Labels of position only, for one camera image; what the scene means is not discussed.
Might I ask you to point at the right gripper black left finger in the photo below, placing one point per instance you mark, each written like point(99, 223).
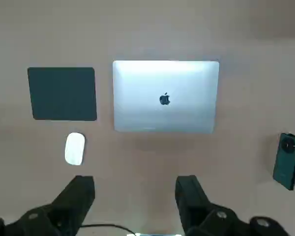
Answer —
point(64, 204)

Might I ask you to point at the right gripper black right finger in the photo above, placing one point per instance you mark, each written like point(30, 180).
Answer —
point(194, 196)

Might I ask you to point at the white mouse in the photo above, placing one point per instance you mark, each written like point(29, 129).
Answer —
point(75, 148)

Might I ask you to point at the green model phone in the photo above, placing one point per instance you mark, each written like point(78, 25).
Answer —
point(286, 162)

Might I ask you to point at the silver laptop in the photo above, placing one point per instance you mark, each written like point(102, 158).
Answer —
point(142, 108)

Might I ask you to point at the dark mouse pad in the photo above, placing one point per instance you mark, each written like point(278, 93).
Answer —
point(62, 94)

